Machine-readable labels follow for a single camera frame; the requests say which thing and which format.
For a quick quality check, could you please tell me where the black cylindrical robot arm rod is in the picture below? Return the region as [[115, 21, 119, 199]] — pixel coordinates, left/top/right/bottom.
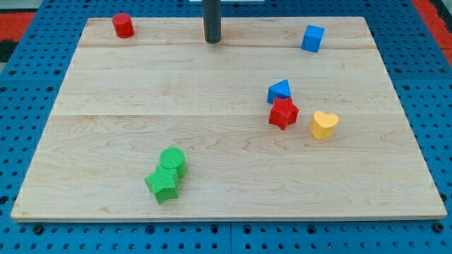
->
[[202, 0, 222, 44]]

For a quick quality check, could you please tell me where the red star block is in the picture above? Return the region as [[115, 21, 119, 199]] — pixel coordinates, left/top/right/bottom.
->
[[269, 97, 299, 131]]

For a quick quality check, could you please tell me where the green cylinder block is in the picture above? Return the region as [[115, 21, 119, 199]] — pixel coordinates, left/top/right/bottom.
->
[[159, 147, 187, 178]]

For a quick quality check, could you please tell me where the blue triangle block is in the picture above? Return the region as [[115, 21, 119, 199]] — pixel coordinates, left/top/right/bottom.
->
[[266, 80, 292, 104]]

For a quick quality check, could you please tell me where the light wooden board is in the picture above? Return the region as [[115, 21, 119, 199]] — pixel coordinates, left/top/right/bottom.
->
[[11, 16, 447, 222]]

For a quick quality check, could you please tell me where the green star block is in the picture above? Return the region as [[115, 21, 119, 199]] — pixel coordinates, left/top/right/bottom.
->
[[145, 165, 180, 204]]

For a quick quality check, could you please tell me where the yellow heart block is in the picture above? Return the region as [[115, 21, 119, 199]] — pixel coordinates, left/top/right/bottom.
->
[[309, 111, 340, 140]]

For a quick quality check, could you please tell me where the blue cube block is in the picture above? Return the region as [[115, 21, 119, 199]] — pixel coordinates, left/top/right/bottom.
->
[[301, 25, 325, 53]]

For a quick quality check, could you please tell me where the red cylinder block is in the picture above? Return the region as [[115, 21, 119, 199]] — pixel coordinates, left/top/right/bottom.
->
[[112, 13, 134, 39]]

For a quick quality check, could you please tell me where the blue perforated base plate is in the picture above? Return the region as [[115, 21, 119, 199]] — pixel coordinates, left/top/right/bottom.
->
[[1, 1, 451, 253]]

